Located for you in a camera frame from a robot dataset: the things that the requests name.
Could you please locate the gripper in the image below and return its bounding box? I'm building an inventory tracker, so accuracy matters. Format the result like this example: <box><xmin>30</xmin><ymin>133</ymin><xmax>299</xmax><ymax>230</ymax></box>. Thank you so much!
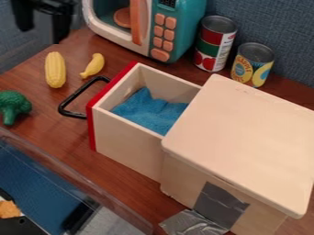
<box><xmin>8</xmin><ymin>0</ymin><xmax>82</xmax><ymax>45</ymax></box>

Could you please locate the yellow toy corn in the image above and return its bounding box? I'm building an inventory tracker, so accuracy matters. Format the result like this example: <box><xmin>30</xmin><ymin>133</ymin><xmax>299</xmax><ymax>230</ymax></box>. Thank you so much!
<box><xmin>42</xmin><ymin>50</ymin><xmax>68</xmax><ymax>89</ymax></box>

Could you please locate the drawer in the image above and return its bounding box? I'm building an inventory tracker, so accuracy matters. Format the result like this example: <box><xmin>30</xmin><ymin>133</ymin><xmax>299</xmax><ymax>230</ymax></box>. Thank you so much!
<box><xmin>56</xmin><ymin>60</ymin><xmax>204</xmax><ymax>184</ymax></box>

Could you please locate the yellow toy banana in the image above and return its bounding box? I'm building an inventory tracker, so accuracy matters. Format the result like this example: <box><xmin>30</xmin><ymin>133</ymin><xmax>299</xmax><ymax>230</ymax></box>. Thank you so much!
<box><xmin>78</xmin><ymin>52</ymin><xmax>106</xmax><ymax>80</ymax></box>

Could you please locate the green toy broccoli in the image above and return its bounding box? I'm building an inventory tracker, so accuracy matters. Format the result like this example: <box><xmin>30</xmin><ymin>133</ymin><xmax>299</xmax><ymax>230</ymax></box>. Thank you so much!
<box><xmin>0</xmin><ymin>90</ymin><xmax>34</xmax><ymax>127</ymax></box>

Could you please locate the toy microwave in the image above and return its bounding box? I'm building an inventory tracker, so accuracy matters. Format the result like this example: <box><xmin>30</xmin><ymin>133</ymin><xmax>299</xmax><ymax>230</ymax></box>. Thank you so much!
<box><xmin>79</xmin><ymin>0</ymin><xmax>209</xmax><ymax>64</ymax></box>

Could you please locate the blue cloth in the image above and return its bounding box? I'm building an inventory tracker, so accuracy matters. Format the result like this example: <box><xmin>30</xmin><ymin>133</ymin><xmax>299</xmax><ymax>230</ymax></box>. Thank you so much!
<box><xmin>108</xmin><ymin>85</ymin><xmax>191</xmax><ymax>137</ymax></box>

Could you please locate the red and green can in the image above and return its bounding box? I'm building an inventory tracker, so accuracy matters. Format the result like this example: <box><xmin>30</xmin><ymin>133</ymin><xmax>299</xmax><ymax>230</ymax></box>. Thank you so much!
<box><xmin>192</xmin><ymin>15</ymin><xmax>240</xmax><ymax>73</ymax></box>

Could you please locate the yellow and blue can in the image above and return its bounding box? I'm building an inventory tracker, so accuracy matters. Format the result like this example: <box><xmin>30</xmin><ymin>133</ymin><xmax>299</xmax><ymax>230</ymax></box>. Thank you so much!
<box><xmin>229</xmin><ymin>41</ymin><xmax>276</xmax><ymax>89</ymax></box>

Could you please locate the cabinet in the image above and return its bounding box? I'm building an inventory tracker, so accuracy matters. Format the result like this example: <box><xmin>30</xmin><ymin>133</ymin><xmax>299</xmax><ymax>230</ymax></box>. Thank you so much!
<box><xmin>158</xmin><ymin>73</ymin><xmax>314</xmax><ymax>235</ymax></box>

